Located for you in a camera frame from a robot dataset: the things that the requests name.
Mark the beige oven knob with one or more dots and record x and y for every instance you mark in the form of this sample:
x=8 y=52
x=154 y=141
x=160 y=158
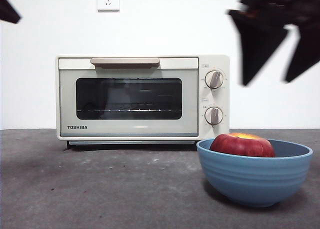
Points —
x=214 y=79
x=214 y=115

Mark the white wall socket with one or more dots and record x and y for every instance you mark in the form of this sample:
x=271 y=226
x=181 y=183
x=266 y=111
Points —
x=108 y=0

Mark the blue ribbed bowl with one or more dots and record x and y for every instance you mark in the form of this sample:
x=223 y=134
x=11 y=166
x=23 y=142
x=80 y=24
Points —
x=253 y=184

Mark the cream Toshiba toaster oven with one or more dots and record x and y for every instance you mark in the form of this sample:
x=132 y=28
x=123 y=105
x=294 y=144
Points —
x=214 y=61

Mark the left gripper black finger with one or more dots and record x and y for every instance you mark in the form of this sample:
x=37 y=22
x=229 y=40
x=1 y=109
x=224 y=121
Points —
x=7 y=11

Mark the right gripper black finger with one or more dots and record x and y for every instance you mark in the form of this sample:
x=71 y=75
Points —
x=257 y=44
x=307 y=54

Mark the red apple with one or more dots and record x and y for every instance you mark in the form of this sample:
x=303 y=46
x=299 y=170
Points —
x=240 y=146

